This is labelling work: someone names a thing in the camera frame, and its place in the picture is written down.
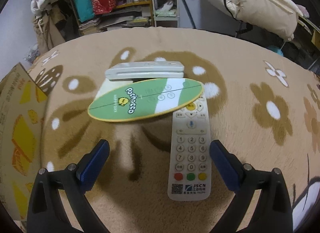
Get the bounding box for bag of plush toys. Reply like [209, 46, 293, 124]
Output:
[24, 44, 40, 65]

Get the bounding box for green oval pochacco brush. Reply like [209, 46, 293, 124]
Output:
[87, 78, 203, 122]

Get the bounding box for cardboard box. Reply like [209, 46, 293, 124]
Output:
[1, 64, 47, 221]

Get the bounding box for white folding stand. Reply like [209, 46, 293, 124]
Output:
[105, 61, 184, 81]

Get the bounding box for white square card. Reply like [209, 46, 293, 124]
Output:
[94, 78, 133, 100]

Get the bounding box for stack of books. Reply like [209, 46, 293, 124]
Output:
[79, 18, 101, 35]

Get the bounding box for white tv remote control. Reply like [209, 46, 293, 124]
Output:
[168, 94, 212, 202]

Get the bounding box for wooden bookshelf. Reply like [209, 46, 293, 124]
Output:
[68, 0, 155, 36]

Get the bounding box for teal round fan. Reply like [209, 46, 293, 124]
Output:
[267, 45, 284, 57]

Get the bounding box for white rolling cart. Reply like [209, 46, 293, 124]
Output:
[152, 0, 180, 28]

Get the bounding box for beige hanging trousers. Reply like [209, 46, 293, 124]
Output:
[33, 14, 66, 54]

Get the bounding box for teal storage bag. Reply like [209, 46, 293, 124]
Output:
[73, 0, 95, 23]

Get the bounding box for cream office chair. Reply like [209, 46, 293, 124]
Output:
[208, 0, 303, 41]

